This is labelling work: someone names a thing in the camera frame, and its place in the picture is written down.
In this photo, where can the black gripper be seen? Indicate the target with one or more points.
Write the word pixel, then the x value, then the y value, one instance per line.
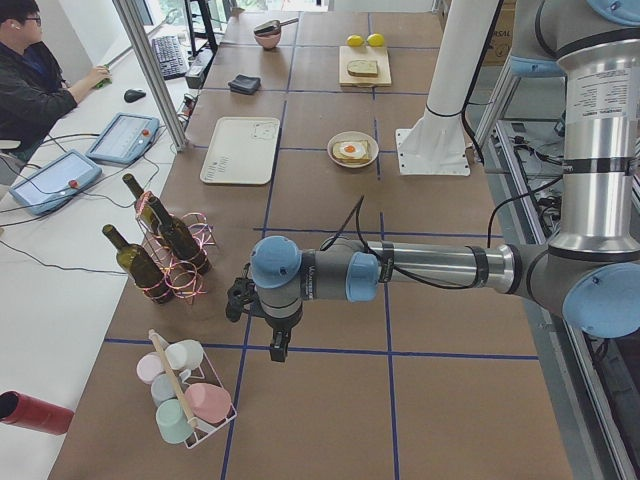
pixel 281 323

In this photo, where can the white round plate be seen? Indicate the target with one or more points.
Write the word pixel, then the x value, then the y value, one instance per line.
pixel 353 135

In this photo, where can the bread slice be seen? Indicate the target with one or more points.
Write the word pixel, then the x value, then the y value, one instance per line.
pixel 363 68
pixel 364 160

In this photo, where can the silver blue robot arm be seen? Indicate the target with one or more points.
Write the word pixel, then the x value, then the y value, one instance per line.
pixel 587 273

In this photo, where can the cream bear tray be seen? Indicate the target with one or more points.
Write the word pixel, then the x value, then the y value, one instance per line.
pixel 242 151

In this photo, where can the white cup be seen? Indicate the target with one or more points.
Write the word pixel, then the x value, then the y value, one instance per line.
pixel 185 354

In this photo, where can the salmon pink cup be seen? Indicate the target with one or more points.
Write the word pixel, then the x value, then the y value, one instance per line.
pixel 209 402

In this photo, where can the grey cup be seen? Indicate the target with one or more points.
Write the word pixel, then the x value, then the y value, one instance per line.
pixel 162 390

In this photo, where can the light pink cup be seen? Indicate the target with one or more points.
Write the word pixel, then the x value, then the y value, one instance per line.
pixel 149 367

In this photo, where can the mint green cup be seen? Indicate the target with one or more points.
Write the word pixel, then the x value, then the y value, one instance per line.
pixel 172 422

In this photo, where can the middle green wine bottle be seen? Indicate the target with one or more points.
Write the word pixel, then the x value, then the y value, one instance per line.
pixel 177 235

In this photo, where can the green wine bottle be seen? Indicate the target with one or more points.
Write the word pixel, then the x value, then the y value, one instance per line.
pixel 143 270
pixel 134 190
pixel 177 235

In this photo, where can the front green wine bottle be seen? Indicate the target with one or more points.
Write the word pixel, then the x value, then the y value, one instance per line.
pixel 143 270

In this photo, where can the fried egg toy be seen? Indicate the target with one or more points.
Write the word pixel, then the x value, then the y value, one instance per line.
pixel 350 150

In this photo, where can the rear green wine bottle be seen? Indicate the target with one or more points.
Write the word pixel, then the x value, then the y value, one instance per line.
pixel 134 190

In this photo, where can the far blue teach pendant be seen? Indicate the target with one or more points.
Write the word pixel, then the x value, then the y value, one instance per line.
pixel 125 139

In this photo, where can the blue teach pendant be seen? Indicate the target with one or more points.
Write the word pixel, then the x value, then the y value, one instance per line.
pixel 125 139
pixel 56 183

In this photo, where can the dark grey folded cloth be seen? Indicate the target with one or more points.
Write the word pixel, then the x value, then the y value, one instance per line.
pixel 244 84

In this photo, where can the near blue teach pendant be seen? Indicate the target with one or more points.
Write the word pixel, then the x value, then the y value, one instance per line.
pixel 56 183

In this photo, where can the red cylinder bottle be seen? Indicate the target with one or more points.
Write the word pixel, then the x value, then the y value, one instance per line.
pixel 28 412

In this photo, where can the black computer mouse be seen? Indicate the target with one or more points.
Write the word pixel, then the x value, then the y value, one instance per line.
pixel 133 95

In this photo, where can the pink bowl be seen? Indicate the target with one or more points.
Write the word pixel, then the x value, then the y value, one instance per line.
pixel 267 38

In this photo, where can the wooden cutting board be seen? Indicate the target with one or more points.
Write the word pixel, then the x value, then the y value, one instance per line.
pixel 347 54

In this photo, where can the black keyboard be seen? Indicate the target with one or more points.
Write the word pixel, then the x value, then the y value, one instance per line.
pixel 168 52

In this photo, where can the left yellow lemon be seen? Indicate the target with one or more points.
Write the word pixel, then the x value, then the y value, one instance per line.
pixel 355 40

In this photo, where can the grey metal scoop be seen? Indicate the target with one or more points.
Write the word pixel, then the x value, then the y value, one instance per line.
pixel 273 27

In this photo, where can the seated person in black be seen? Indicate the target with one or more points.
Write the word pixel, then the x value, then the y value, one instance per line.
pixel 34 95

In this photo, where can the cardboard box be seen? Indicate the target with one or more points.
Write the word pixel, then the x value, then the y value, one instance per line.
pixel 501 41

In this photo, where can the white wire cup rack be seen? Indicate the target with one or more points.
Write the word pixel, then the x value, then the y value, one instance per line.
pixel 181 380

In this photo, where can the copper wire bottle rack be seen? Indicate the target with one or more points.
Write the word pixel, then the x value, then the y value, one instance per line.
pixel 181 276

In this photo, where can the aluminium frame post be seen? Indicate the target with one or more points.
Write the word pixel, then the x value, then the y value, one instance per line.
pixel 132 23

